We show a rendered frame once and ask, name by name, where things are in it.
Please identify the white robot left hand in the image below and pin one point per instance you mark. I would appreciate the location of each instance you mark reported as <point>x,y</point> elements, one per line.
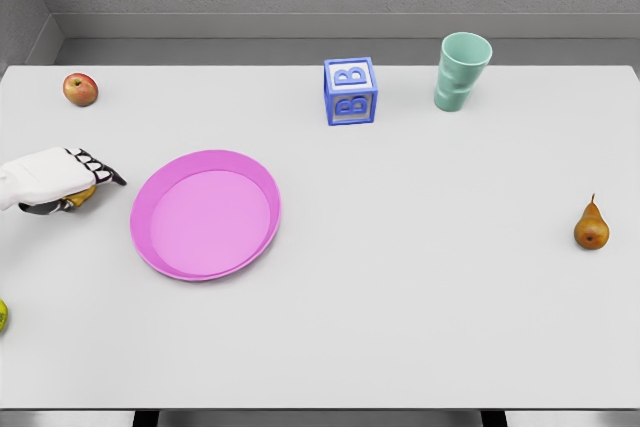
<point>47,174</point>

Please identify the yellow lemon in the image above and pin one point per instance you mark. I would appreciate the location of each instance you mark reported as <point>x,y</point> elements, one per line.
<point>84,196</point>

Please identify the pink round plate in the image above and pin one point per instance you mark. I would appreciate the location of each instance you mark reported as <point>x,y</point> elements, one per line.
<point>207,217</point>

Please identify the red apple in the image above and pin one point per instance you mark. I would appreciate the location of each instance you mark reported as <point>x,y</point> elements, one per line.
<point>80,89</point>

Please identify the yellow-green fruit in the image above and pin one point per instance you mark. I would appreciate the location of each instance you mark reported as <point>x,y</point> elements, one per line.
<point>2,316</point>

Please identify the blue letter B block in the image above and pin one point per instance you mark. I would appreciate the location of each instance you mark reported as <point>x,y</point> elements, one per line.
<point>350,92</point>

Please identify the mint green cup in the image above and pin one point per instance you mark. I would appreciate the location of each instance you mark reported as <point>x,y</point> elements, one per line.
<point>460,74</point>

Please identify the brown pear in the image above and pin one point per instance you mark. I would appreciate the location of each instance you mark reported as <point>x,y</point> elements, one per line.
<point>591,229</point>

